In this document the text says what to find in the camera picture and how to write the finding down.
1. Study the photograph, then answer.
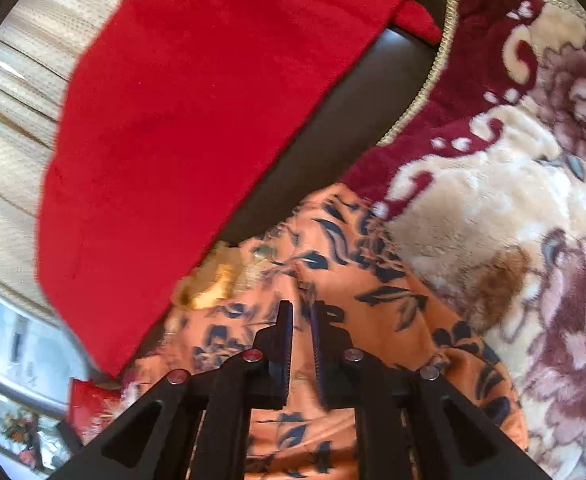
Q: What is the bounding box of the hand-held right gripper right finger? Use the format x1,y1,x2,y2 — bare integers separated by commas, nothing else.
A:
310,302,534,480

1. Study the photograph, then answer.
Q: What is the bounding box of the orange floral garment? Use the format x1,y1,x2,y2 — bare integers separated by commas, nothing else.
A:
123,182,530,480

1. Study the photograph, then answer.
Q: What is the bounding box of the red fleece cloth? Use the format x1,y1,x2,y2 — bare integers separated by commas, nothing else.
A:
35,0,444,378

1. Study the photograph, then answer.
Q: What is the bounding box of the red printed bag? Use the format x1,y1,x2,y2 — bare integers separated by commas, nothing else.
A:
68,379,124,446

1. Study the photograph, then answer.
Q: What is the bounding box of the orange flower bouquet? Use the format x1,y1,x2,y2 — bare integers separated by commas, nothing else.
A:
0,410,40,466

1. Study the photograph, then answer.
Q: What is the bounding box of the cream textured curtain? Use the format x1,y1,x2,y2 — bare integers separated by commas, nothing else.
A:
0,0,144,321

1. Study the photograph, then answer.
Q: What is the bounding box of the yellow cloth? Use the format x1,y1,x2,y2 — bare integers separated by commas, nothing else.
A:
178,247,258,311

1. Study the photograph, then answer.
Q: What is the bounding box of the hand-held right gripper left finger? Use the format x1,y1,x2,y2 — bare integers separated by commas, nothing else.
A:
70,301,294,480

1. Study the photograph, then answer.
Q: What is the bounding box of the floral plush blanket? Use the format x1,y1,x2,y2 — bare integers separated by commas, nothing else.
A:
340,0,586,480

